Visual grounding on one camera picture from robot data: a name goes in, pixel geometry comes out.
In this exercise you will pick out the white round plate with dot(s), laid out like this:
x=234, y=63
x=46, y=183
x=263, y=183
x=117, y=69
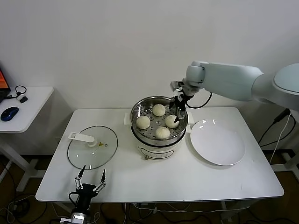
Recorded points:
x=217, y=144

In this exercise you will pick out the blue computer mouse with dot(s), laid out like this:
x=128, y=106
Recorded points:
x=9, y=113

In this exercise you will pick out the small black device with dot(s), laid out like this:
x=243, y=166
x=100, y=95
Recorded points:
x=24, y=100

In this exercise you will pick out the white table leg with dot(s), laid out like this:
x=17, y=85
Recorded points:
x=225, y=210

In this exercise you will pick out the cream electric cooker base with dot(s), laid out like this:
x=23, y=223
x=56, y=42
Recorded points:
x=158, y=149

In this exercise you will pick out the white steamed baozi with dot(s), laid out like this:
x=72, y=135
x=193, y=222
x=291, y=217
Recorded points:
x=143, y=122
x=158, y=109
x=170, y=122
x=162, y=132

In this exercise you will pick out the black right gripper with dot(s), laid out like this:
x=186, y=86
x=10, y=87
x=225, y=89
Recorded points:
x=183, y=96

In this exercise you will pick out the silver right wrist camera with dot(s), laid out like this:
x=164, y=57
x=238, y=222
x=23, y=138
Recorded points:
x=175, y=85

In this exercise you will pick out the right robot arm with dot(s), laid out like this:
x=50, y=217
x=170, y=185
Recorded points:
x=229, y=80

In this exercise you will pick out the steel perforated steamer basket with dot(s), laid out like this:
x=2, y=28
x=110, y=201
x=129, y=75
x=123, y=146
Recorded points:
x=149, y=105

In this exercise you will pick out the white side table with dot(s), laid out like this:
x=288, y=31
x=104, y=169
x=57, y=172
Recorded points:
x=35, y=109

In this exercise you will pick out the black laptop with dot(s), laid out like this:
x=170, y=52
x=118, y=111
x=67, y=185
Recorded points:
x=2, y=80

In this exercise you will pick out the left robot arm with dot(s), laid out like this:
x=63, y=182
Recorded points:
x=78, y=217

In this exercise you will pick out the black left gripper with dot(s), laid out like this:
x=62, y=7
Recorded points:
x=86, y=191

